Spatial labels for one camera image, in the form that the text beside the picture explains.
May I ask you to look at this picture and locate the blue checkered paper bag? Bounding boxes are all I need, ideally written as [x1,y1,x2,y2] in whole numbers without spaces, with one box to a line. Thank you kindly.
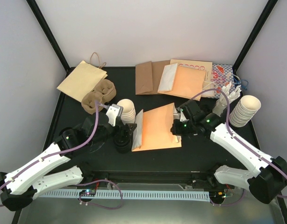
[211,64,249,92]

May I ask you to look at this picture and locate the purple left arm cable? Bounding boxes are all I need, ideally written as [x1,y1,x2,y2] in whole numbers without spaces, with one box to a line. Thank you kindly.
[0,100,111,208]

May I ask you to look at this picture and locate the black frame post right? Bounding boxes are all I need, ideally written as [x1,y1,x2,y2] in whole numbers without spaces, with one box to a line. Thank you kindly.
[232,0,278,73]

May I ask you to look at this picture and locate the light blue cable duct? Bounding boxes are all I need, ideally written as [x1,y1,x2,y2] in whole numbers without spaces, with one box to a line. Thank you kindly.
[41,189,210,202]

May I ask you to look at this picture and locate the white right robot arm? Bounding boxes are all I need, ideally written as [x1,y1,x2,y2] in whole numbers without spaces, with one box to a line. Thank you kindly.
[171,112,287,204]

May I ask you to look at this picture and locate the white paper bag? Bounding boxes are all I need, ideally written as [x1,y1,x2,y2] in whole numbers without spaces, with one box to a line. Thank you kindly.
[158,63,178,93]

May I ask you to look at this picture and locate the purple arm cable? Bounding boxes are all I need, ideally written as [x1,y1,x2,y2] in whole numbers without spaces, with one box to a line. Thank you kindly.
[178,88,287,199]
[0,100,111,208]

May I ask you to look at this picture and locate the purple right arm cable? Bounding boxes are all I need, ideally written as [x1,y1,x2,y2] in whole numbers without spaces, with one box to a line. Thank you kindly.
[178,88,287,199]

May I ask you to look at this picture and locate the stack of white paper cups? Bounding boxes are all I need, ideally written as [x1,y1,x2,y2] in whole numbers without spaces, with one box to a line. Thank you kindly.
[117,99,136,124]

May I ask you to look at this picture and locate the black frame post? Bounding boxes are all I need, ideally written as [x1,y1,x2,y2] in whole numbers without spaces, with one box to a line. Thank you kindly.
[26,0,70,72]
[232,0,278,73]

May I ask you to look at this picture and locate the brown kraft paper bag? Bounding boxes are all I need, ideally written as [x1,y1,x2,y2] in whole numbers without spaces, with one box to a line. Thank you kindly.
[135,60,170,95]

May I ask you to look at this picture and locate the orange paper bag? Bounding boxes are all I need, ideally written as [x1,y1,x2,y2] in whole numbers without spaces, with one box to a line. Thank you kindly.
[131,103,182,152]
[161,65,206,100]

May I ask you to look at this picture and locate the stack of pulp cup carriers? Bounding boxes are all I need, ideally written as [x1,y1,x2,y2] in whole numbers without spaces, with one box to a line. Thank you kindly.
[81,79,116,114]

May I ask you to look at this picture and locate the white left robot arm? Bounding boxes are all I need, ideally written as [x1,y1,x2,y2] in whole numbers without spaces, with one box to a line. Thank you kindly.
[0,117,137,211]

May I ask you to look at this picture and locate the beige bag with red circles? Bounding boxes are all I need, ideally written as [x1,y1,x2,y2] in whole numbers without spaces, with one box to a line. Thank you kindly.
[170,59,213,71]

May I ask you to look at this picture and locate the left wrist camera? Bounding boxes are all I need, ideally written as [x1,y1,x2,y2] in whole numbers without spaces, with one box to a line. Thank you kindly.
[106,104,123,127]

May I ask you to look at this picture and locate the black frame post left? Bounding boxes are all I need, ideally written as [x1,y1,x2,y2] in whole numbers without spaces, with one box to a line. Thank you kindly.
[26,0,70,72]

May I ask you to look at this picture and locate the tan paper bag with handles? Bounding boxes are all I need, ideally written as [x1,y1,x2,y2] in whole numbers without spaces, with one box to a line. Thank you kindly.
[57,52,108,102]

